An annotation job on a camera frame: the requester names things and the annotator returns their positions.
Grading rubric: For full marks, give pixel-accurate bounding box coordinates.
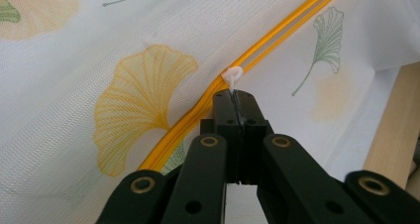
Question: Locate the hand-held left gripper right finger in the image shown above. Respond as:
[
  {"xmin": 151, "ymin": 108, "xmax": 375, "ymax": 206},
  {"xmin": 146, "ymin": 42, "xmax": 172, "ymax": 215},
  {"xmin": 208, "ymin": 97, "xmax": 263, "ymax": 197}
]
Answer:
[{"xmin": 235, "ymin": 89, "xmax": 275, "ymax": 186}]

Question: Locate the leaf print mesh laundry bag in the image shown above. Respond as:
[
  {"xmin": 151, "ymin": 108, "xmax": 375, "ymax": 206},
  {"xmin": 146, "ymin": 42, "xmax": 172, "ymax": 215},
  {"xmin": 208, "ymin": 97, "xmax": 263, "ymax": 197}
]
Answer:
[{"xmin": 0, "ymin": 0, "xmax": 420, "ymax": 224}]

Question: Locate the white zipper pull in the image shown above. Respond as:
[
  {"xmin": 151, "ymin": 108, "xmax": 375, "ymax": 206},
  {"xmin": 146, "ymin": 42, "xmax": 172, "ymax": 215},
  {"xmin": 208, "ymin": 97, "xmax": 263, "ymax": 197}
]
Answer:
[{"xmin": 221, "ymin": 65, "xmax": 245, "ymax": 92}]

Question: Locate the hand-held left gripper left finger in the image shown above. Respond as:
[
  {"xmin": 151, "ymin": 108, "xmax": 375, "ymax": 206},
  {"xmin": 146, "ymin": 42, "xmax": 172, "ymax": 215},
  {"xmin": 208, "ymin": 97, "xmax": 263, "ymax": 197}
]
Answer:
[{"xmin": 199, "ymin": 88, "xmax": 241, "ymax": 185}]

